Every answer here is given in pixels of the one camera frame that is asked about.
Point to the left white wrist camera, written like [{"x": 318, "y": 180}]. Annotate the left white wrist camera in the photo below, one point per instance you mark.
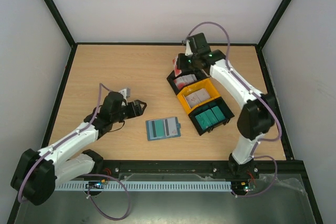
[{"x": 126, "y": 93}]

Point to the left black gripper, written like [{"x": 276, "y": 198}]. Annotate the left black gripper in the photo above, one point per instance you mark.
[{"x": 135, "y": 107}]

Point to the light blue slotted cable duct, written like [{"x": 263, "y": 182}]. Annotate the light blue slotted cable duct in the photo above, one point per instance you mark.
[{"x": 146, "y": 186}]

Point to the black bin with teal cards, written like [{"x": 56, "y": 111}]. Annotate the black bin with teal cards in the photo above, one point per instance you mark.
[{"x": 217, "y": 102}]

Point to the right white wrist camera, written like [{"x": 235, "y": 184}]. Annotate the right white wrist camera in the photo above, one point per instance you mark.
[{"x": 188, "y": 51}]

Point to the black aluminium frame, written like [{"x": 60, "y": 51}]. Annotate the black aluminium frame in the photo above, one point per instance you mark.
[{"x": 289, "y": 166}]

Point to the teal magnetic stripe card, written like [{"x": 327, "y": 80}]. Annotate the teal magnetic stripe card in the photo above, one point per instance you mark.
[{"x": 157, "y": 129}]

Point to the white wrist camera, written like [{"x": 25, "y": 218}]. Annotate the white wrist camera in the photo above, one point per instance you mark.
[
  {"x": 188, "y": 51},
  {"x": 126, "y": 93}
]

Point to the stack of white red cards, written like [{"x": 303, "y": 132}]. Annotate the stack of white red cards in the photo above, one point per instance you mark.
[{"x": 182, "y": 81}]

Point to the yellow bin with cards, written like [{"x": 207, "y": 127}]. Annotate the yellow bin with cards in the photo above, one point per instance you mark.
[{"x": 203, "y": 84}]

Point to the stack of cards yellow bin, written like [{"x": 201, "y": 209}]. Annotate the stack of cards yellow bin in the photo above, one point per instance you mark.
[{"x": 197, "y": 97}]

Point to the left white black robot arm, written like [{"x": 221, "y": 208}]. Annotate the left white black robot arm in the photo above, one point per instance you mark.
[{"x": 39, "y": 173}]

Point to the white VIP card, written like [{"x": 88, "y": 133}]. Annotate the white VIP card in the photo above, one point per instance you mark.
[{"x": 170, "y": 126}]

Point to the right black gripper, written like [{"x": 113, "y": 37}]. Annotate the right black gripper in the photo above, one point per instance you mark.
[{"x": 182, "y": 61}]

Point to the teal card holder wallet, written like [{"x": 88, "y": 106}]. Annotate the teal card holder wallet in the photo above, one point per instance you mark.
[{"x": 165, "y": 137}]

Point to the black bin with red cards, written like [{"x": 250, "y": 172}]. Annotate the black bin with red cards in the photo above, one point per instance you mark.
[{"x": 200, "y": 75}]

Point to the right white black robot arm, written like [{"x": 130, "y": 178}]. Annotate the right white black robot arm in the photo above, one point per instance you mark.
[{"x": 257, "y": 114}]

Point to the teal card stack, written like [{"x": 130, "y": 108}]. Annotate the teal card stack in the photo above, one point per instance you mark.
[{"x": 210, "y": 117}]

